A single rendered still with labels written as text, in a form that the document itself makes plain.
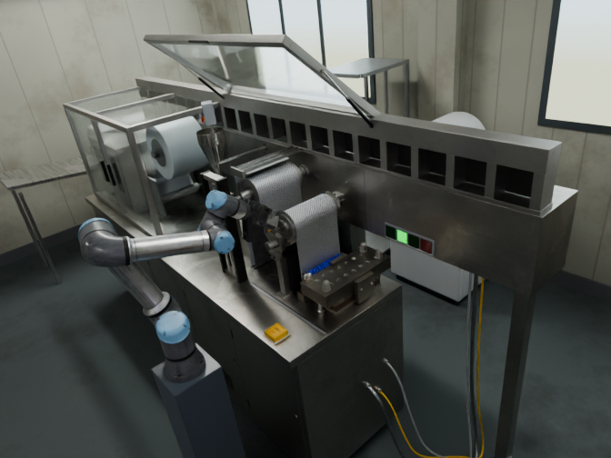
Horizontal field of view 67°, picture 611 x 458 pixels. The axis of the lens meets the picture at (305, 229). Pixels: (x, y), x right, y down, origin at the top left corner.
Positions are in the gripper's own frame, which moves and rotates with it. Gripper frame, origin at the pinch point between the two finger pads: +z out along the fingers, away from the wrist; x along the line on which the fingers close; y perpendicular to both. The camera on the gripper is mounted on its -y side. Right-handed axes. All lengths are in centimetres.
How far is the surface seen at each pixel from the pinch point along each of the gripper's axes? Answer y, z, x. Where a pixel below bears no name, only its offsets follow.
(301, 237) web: 1.0, 8.0, -8.4
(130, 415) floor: -141, 27, 82
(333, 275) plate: -8.8, 23.8, -19.6
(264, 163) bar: 24.6, -2.1, 22.1
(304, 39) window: 163, 132, 214
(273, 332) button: -38.3, 4.8, -18.1
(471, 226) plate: 30, 23, -69
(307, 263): -8.5, 17.9, -8.4
